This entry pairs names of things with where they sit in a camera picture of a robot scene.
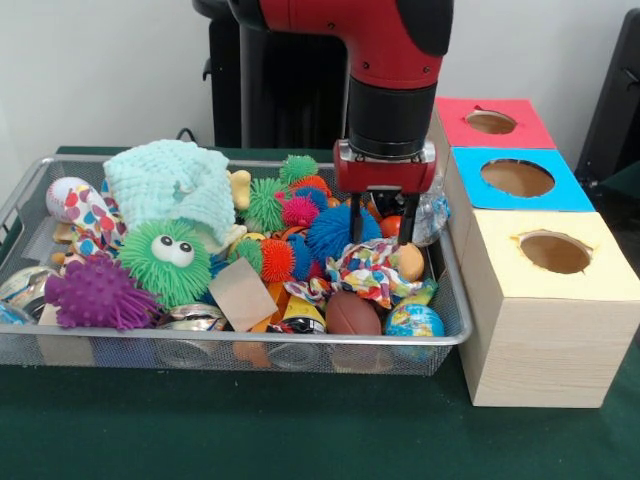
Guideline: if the mint green knitted cloth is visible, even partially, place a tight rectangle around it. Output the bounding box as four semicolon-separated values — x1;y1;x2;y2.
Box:
103;139;236;249

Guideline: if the wooden box with three holes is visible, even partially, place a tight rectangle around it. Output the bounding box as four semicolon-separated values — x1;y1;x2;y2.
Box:
429;97;640;409

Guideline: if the shallow clear mesh bin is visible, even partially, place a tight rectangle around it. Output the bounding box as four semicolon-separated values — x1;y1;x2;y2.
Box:
0;154;474;377

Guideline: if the green spiky toy with eyes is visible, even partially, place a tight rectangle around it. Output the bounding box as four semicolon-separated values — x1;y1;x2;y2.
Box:
118;219;214;309

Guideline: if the white baseball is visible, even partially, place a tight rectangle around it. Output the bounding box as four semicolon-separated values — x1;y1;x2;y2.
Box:
45;177;101;224

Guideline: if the black upright panel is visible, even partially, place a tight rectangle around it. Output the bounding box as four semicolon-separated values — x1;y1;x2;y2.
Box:
574;7;640;174

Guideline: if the toy hamburger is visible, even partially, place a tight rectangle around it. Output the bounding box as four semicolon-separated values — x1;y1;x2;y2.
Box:
397;243;425;281

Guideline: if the colourful spotted cloth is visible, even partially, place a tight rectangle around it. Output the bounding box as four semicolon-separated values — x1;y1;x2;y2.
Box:
284;238;426;310

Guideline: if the clear plastic bottle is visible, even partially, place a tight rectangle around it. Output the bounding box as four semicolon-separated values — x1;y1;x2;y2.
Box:
412;174;451;247

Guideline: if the small brown football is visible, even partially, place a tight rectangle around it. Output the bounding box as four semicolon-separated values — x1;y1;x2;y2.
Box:
324;290;382;336

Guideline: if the purple spiky rubber toy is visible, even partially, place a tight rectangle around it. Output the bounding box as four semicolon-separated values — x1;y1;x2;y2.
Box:
43;257;161;331

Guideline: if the small globe ball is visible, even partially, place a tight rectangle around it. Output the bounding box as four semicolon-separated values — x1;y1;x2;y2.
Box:
383;303;445;341

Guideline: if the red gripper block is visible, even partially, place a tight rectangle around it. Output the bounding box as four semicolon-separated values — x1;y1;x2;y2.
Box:
333;141;437;246

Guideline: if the blue spiky rubber ball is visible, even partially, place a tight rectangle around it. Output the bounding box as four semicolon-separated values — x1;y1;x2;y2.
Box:
306;203;384;262

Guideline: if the plain wooden block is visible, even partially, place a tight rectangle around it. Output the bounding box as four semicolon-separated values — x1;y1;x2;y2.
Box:
208;257;279;333

